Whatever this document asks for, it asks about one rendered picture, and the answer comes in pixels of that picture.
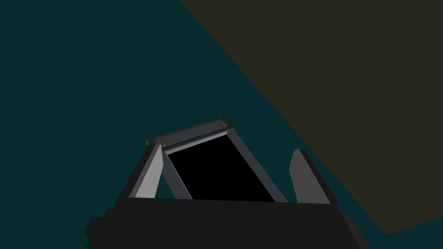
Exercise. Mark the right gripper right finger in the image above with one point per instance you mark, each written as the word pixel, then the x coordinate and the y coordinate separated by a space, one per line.
pixel 304 183

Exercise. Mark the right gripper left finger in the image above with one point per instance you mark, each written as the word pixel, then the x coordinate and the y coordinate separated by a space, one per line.
pixel 148 180

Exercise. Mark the dark grey framed black panel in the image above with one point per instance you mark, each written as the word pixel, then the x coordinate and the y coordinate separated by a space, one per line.
pixel 193 133

